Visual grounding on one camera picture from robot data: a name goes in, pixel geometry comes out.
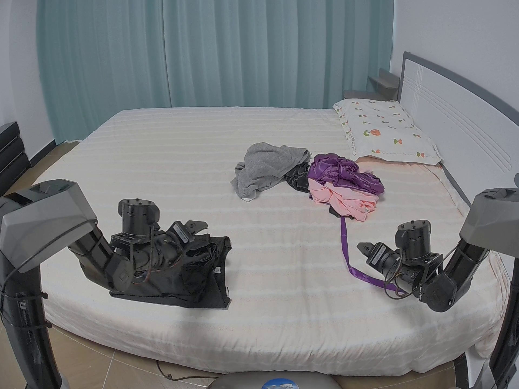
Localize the white printed pillow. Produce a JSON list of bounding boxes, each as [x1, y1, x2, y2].
[[332, 98, 443, 166]]

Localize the black chest of drawers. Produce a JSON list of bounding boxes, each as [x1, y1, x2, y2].
[[0, 122, 32, 197]]

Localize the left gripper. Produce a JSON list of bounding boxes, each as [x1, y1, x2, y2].
[[160, 220, 210, 259]]

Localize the black shiny garment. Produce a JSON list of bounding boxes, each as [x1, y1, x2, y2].
[[284, 161, 314, 194]]

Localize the purple garment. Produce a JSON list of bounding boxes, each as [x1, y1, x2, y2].
[[307, 153, 407, 297]]

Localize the blue-green curtain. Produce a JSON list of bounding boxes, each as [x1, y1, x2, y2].
[[161, 0, 397, 110], [36, 0, 171, 145]]

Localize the grey garment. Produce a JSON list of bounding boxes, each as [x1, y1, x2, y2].
[[230, 142, 313, 201]]

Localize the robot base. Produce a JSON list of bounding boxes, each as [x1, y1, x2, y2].
[[206, 370, 338, 389]]

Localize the grey bedside table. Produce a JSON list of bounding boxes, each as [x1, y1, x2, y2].
[[342, 68, 402, 101]]

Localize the pink garment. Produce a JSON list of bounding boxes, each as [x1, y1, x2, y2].
[[309, 170, 380, 223]]

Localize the bed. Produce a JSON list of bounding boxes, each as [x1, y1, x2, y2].
[[38, 51, 519, 377]]

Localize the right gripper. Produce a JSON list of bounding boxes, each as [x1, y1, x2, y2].
[[357, 241, 401, 278]]

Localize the black T-shirt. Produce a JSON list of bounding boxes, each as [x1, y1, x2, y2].
[[109, 234, 232, 310]]

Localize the black cable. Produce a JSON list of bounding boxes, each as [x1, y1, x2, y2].
[[0, 218, 99, 299], [156, 360, 217, 381]]

